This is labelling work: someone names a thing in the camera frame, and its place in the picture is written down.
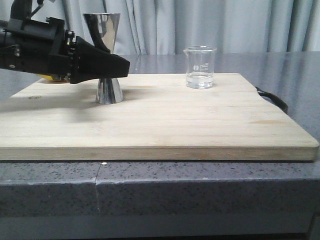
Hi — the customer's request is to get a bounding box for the yellow lemon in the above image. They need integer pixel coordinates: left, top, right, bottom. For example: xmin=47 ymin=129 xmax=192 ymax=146
xmin=37 ymin=74 xmax=69 ymax=83

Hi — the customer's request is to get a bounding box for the steel double jigger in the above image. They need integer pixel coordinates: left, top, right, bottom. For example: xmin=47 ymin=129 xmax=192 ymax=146
xmin=83 ymin=12 xmax=124 ymax=105

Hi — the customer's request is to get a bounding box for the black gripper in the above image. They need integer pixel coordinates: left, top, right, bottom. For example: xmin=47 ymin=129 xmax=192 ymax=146
xmin=0 ymin=14 xmax=130 ymax=84

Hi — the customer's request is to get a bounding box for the black board handle strap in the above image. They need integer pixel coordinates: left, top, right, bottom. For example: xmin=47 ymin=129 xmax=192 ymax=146
xmin=254 ymin=86 xmax=289 ymax=113

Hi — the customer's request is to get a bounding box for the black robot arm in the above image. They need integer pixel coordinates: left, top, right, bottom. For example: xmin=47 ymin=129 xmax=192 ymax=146
xmin=0 ymin=0 xmax=130 ymax=84

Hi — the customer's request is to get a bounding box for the grey curtain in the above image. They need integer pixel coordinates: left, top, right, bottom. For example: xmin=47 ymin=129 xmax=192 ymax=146
xmin=34 ymin=0 xmax=320 ymax=55

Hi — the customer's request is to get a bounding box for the small glass beaker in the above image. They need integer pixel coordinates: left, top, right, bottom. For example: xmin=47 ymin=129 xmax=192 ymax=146
xmin=183 ymin=45 xmax=217 ymax=89

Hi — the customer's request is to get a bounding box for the wooden cutting board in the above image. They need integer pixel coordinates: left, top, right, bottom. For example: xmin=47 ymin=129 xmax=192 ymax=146
xmin=0 ymin=73 xmax=319 ymax=161

